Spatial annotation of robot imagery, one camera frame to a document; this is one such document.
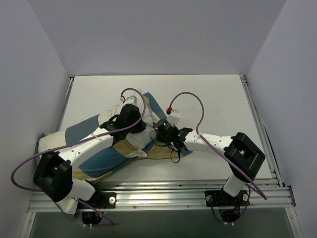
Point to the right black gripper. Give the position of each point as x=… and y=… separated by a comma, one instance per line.
x=159, y=134

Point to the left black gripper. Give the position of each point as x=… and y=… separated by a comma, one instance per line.
x=138, y=124

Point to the blue beige white pillowcase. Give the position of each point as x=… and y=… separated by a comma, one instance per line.
x=94, y=169

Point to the white pillow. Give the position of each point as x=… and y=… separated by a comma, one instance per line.
x=139, y=145

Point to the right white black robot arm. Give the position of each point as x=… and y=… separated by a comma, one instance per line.
x=244, y=157

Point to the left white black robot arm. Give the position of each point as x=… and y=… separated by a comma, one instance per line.
x=54, y=173

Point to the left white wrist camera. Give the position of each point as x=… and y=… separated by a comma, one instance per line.
x=132, y=99

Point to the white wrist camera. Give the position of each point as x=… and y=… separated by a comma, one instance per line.
x=173, y=116
x=132, y=99

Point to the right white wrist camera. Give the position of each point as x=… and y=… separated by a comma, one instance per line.
x=173, y=116

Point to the aluminium front rail frame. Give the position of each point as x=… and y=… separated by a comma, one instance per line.
x=188, y=194

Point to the left aluminium side rail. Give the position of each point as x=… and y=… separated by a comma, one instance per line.
x=63, y=123

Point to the aluminium side rail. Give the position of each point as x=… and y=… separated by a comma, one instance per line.
x=270, y=157
x=63, y=123

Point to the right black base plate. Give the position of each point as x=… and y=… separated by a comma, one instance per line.
x=219, y=198

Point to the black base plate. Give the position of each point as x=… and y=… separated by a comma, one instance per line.
x=102, y=200
x=219, y=198

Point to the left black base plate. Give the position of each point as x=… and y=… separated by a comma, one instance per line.
x=102, y=200

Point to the right aluminium side rail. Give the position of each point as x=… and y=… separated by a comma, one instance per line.
x=270, y=157

